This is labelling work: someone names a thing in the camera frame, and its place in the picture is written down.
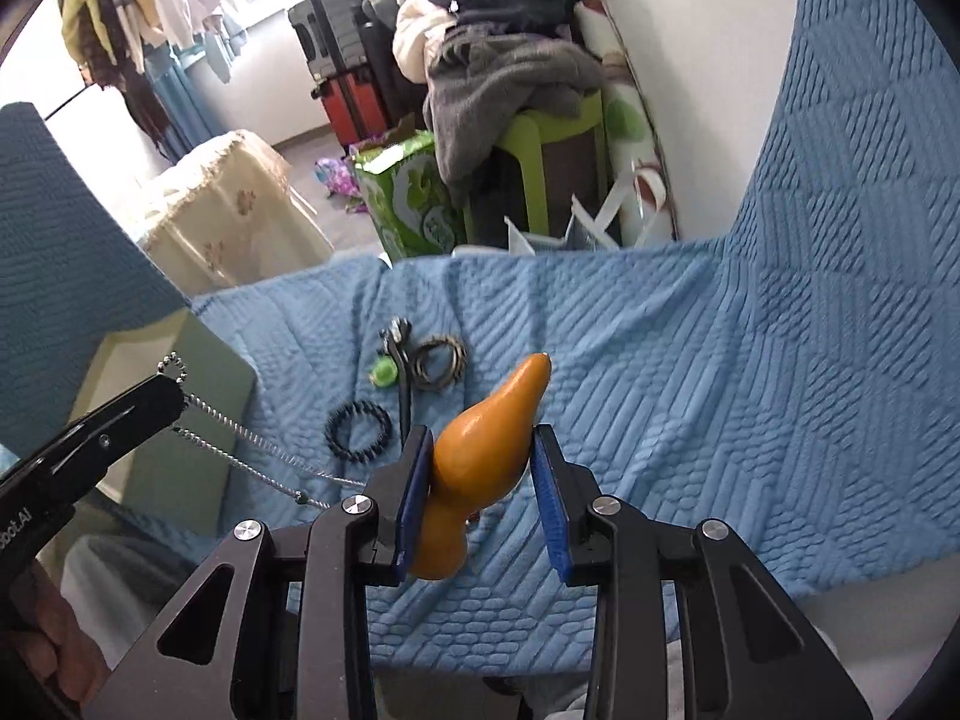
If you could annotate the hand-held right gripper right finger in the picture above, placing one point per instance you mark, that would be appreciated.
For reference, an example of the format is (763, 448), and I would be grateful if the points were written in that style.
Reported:
(553, 514)

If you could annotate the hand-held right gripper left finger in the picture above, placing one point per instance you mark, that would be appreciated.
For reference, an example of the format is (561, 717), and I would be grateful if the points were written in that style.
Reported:
(414, 499)

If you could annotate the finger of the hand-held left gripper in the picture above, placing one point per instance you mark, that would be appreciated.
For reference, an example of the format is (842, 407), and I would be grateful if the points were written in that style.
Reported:
(120, 431)

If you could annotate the orange gourd pendant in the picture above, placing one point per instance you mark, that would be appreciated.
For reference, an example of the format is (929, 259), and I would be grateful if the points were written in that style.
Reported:
(480, 454)

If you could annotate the light green cardboard box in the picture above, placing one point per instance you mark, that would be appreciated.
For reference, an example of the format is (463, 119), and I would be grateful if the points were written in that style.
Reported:
(202, 427)

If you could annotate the person's left hand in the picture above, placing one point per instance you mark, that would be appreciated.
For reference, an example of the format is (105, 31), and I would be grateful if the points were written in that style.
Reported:
(52, 645)

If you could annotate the blue textured chair cover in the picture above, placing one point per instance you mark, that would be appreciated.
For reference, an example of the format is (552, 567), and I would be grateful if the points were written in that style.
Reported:
(675, 390)

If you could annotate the cream floral tablecloth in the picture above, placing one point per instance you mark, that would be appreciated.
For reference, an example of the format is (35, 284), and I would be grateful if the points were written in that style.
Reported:
(225, 217)

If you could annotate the white bag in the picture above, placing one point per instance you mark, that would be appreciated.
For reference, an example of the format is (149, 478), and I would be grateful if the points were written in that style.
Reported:
(600, 229)

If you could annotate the green printed carton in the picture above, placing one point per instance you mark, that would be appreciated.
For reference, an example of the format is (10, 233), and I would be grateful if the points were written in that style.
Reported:
(409, 195)

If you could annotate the colourful cloth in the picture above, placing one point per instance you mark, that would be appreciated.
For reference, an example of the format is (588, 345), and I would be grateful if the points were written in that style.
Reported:
(337, 180)

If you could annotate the green plastic stool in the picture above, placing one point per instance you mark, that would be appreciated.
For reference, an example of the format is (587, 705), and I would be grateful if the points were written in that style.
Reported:
(529, 165)

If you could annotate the red suitcase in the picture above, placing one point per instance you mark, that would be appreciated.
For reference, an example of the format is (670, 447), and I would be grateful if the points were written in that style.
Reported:
(352, 109)

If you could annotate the floral printed board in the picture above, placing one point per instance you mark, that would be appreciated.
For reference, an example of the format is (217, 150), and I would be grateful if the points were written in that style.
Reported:
(626, 112)

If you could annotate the grey sweater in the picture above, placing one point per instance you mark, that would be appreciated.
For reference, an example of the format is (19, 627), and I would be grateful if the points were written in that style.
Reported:
(495, 82)

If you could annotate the hanging clothes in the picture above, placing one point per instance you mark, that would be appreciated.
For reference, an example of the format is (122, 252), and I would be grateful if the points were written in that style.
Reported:
(142, 7)

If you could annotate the grey black suitcase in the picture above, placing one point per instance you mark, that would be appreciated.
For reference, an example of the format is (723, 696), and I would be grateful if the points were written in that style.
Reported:
(330, 22)

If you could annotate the cream padded jacket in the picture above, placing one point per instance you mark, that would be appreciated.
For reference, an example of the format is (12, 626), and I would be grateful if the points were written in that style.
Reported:
(412, 37)

